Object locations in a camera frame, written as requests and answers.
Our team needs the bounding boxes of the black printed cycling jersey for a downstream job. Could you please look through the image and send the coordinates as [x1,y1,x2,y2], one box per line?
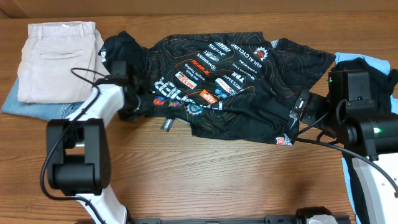
[99,32,335,146]

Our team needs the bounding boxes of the folded blue jeans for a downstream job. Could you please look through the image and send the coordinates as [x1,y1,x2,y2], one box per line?
[1,78,83,121]

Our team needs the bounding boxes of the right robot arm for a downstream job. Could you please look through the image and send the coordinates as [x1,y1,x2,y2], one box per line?
[290,70,397,223]

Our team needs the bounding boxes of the plain black shirt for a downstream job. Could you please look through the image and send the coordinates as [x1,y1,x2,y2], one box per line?
[332,58,397,223]

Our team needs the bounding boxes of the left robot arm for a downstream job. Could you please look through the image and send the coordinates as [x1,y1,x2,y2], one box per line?
[40,60,141,223]

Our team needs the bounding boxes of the light blue shirt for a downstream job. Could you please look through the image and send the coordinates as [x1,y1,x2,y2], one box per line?
[335,52,397,224]

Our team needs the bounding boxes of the folded beige pants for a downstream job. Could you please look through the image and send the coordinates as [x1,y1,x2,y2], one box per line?
[17,21,109,103]

